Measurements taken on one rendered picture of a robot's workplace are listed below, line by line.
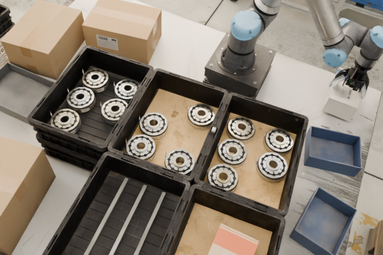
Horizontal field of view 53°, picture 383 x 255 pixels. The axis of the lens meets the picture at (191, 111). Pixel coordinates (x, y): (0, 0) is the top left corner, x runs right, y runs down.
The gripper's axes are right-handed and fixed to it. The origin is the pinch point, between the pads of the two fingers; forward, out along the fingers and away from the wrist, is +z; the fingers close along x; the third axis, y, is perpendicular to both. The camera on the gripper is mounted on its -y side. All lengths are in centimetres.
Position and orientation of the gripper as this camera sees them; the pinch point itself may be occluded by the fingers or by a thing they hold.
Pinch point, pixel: (345, 90)
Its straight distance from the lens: 178.0
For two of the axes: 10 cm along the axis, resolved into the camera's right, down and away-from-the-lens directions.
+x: 9.0, 3.9, -2.1
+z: -0.7, 5.9, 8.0
